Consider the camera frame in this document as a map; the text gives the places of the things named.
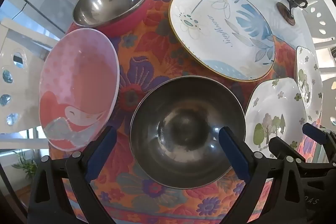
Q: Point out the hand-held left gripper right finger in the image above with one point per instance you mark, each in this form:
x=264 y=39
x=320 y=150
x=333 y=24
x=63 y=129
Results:
x=233 y=154

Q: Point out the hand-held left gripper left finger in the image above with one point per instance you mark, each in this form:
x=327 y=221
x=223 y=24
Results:
x=102 y=151

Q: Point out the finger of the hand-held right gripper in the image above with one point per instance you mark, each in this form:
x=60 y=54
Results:
x=313 y=132
x=281 y=146

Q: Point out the white square tree-print plate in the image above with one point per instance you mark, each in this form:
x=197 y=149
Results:
x=273 y=108
x=307 y=66

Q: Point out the blue steel bowl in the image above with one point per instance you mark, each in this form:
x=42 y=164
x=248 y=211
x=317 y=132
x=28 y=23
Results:
x=181 y=121

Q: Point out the pink patterned bowl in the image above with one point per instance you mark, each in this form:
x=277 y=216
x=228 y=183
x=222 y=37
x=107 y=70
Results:
x=78 y=82

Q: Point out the round blue floral plate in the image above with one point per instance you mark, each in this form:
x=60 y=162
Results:
x=223 y=29

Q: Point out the red steel bowl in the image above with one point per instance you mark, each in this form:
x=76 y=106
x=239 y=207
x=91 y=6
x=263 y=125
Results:
x=110 y=1

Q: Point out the green potted plant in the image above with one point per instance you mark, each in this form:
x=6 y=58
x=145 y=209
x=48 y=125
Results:
x=26 y=166

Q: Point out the floral orange tablecloth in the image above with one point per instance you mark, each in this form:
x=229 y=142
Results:
x=147 y=61

